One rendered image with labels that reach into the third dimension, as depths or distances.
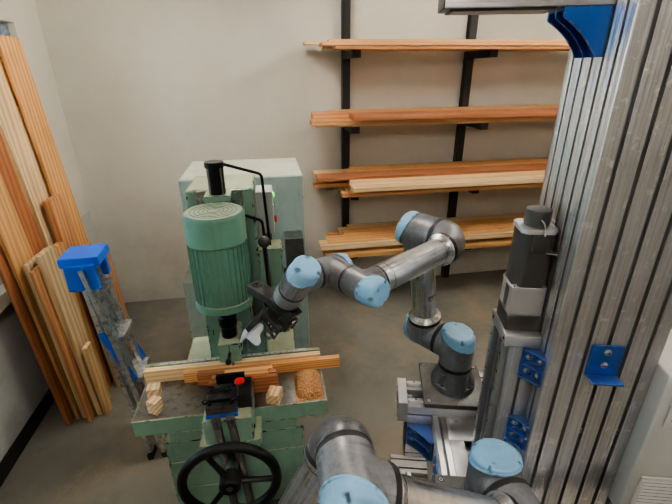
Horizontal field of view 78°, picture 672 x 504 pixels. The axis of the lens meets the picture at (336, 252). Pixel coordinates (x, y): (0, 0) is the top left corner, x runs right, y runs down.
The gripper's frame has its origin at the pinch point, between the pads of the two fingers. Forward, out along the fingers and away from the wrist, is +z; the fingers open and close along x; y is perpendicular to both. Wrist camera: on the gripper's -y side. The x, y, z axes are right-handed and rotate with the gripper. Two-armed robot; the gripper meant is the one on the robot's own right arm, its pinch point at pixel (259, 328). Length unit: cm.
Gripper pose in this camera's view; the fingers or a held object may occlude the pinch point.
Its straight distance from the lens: 127.9
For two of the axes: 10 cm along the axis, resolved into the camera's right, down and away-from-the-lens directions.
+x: 6.6, -3.1, 6.8
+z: -4.2, 6.0, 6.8
